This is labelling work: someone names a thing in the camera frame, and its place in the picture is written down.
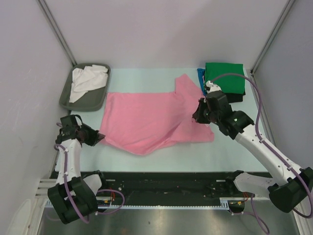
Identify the pink t shirt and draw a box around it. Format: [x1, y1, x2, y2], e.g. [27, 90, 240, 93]
[100, 74, 215, 155]

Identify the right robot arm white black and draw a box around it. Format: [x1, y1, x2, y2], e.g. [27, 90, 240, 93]
[192, 91, 313, 213]

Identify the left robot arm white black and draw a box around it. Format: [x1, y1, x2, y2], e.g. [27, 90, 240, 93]
[47, 115, 108, 224]

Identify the black folded t shirt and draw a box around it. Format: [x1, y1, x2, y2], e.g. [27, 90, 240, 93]
[225, 93, 246, 103]

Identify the green folded t shirt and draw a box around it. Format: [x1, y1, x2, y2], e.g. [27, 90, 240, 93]
[204, 62, 245, 94]

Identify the grey fabric basket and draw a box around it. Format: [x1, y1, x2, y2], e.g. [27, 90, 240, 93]
[59, 63, 111, 112]

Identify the blue folded t shirt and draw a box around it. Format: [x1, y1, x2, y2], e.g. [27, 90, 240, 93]
[197, 68, 206, 96]

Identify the white t shirt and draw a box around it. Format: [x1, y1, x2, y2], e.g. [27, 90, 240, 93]
[69, 65, 109, 103]

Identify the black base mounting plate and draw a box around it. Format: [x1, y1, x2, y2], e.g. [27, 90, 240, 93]
[97, 171, 254, 207]

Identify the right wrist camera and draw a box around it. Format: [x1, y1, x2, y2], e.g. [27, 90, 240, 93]
[204, 80, 221, 94]

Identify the white slotted cable duct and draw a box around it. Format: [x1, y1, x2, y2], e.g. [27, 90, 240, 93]
[43, 197, 246, 210]

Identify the right aluminium frame post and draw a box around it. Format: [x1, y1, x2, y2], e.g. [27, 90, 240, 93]
[250, 0, 297, 76]

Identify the aluminium frame post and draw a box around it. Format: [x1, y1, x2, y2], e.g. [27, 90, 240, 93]
[36, 0, 77, 67]
[250, 0, 297, 76]

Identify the left aluminium frame post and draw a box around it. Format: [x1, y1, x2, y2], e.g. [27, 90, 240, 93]
[36, 0, 77, 67]

